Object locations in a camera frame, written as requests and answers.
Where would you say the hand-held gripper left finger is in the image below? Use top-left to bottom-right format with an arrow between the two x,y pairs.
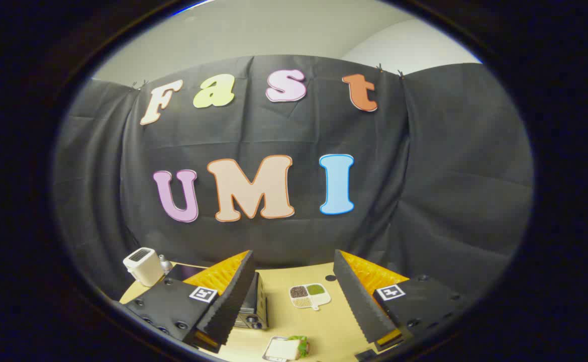
123,250 -> 257,353

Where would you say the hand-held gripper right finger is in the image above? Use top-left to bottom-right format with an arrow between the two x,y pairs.
333,249 -> 468,353

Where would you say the black toaster oven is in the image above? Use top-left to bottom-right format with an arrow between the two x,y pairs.
166,264 -> 269,330

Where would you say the lettuce sandwich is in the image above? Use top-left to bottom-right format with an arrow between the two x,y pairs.
274,336 -> 311,360

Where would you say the white divided dish of grains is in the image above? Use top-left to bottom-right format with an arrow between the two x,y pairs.
289,283 -> 331,311

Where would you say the white plastic tray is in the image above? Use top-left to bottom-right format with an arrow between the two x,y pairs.
262,336 -> 302,362

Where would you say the white small appliance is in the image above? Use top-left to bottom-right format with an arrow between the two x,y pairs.
123,247 -> 165,287

